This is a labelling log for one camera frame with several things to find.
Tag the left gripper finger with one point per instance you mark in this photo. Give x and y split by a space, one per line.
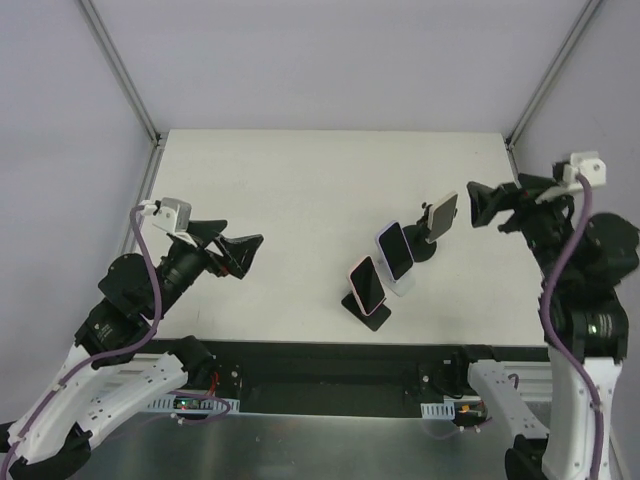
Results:
237 254
206 232

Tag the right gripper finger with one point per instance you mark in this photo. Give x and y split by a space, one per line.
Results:
516 222
486 202

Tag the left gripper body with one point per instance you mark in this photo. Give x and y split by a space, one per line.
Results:
211 250

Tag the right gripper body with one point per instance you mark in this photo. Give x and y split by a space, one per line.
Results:
516 203

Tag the cream case phone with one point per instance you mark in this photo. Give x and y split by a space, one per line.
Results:
444 216

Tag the black round-base clamp stand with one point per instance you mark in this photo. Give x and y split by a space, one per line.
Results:
423 234

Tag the purple case phone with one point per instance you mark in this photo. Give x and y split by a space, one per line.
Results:
394 249

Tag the white folding phone stand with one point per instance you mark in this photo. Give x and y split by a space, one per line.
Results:
399 287

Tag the pink case phone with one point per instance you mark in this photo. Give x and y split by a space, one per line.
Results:
366 286

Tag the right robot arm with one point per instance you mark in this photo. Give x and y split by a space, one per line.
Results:
583 256

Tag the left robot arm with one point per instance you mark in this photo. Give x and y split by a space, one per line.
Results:
56 436

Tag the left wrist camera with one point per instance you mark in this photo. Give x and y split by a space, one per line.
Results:
170 215

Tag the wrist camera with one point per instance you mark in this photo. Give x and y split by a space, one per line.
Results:
587 164
170 215

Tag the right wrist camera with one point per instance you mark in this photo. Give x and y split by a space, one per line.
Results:
587 164

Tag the left cable duct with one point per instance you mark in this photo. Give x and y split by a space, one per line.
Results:
198 406

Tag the cable duct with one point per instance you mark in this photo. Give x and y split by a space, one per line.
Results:
198 406
450 410

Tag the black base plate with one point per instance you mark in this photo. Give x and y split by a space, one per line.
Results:
358 380

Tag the right aluminium frame post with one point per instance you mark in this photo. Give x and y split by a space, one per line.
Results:
587 14

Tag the aluminium frame post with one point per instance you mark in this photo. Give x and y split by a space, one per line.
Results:
109 50
587 14

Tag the right cable duct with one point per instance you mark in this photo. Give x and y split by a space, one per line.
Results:
450 410

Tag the left aluminium frame post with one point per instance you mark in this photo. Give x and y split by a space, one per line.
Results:
109 50

